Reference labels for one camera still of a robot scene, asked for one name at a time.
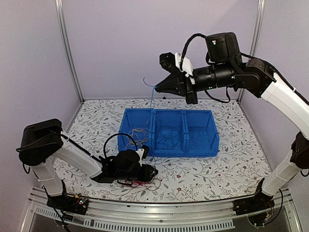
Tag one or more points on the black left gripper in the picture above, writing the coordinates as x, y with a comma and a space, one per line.
147, 169

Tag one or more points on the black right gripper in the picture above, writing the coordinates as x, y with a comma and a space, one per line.
175, 83

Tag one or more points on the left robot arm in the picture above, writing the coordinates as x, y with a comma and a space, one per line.
46, 139

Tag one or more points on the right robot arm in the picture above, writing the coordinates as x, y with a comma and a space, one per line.
225, 68

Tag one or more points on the blue plastic bin far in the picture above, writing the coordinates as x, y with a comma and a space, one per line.
137, 123

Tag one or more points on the blue plastic bin near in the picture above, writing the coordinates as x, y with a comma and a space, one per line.
203, 137

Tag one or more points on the floral tablecloth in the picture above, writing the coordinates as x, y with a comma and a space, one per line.
234, 172

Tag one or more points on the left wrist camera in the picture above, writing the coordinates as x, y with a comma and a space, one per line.
142, 153

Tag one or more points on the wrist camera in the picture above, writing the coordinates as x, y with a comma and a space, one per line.
142, 153
172, 63

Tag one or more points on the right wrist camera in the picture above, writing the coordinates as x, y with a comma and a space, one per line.
172, 63

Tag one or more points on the aluminium front rail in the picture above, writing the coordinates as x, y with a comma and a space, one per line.
114, 216

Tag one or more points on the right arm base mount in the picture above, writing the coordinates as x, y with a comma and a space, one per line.
259, 204

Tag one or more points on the right aluminium corner post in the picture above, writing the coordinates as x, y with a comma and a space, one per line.
254, 19

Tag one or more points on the aluminium corner post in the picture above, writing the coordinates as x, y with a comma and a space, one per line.
254, 19
66, 44

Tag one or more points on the left aluminium corner post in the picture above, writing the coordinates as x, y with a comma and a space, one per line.
66, 44

